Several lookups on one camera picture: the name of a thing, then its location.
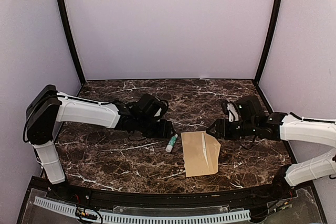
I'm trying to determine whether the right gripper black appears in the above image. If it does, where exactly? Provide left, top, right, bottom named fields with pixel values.
left=206, top=118, right=257, bottom=141

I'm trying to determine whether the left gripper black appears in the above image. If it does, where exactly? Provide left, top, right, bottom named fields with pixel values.
left=136, top=116, right=175, bottom=139

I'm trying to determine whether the cream decorated letter paper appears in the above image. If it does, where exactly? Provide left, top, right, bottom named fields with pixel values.
left=201, top=133, right=210, bottom=168

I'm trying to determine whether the green white glue stick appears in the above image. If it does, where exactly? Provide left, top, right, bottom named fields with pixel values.
left=165, top=134, right=178, bottom=153

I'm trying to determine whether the brown paper envelope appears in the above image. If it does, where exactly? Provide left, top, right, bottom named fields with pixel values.
left=181, top=131, right=221, bottom=177

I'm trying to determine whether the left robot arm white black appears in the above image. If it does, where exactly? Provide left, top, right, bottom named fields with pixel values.
left=23, top=84, right=176, bottom=201

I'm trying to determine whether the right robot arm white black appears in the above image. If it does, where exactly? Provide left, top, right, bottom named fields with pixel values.
left=206, top=112, right=335, bottom=200

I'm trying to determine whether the white slotted cable duct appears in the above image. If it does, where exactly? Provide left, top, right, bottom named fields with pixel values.
left=34, top=196, right=251, bottom=223

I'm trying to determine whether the black front table rail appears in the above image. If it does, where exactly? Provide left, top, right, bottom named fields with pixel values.
left=29, top=176, right=292, bottom=208

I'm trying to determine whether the black frame post left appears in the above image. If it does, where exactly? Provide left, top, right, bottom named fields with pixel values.
left=57, top=0, right=86, bottom=85

